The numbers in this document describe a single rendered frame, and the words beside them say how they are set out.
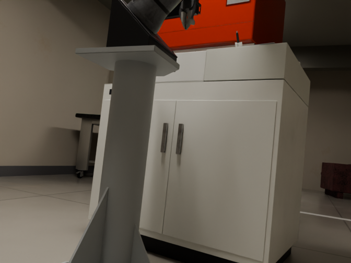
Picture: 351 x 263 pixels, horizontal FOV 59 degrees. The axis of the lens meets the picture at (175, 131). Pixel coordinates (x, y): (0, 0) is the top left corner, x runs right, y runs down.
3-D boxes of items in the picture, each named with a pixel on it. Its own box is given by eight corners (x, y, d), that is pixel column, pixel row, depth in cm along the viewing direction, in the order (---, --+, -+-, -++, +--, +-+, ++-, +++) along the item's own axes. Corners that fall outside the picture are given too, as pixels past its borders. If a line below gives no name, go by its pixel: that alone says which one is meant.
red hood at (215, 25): (192, 76, 298) (198, 15, 302) (280, 72, 255) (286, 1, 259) (145, 50, 234) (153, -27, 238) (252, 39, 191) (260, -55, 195)
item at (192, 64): (123, 87, 177) (126, 63, 178) (212, 85, 148) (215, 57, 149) (112, 83, 169) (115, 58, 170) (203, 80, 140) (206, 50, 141)
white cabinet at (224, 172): (152, 219, 220) (165, 105, 226) (296, 255, 170) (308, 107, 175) (83, 235, 166) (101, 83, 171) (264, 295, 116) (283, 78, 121)
